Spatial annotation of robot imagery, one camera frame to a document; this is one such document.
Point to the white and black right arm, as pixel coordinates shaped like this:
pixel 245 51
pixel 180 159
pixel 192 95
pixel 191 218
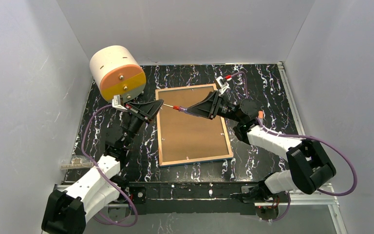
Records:
pixel 309 165

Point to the blue wooden picture frame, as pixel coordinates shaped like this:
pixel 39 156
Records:
pixel 162 151

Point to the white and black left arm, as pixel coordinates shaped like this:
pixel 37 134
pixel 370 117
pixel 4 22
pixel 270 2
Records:
pixel 68 211

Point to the white cylindrical drawer box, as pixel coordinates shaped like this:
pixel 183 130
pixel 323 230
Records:
pixel 116 72

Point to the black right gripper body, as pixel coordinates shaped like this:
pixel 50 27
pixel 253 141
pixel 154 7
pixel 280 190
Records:
pixel 215 106

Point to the small clear plastic piece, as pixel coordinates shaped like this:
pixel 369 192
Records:
pixel 77 162

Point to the white orange-capped marker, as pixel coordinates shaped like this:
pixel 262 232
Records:
pixel 260 114

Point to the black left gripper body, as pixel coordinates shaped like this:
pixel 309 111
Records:
pixel 138 114

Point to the black front mounting rail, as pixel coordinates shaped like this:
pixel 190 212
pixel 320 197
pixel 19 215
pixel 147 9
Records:
pixel 201 198

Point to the blue red screwdriver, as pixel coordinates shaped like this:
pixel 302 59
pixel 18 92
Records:
pixel 178 108

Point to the brown frame backing board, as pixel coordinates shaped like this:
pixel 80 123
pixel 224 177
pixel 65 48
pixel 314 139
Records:
pixel 190 135

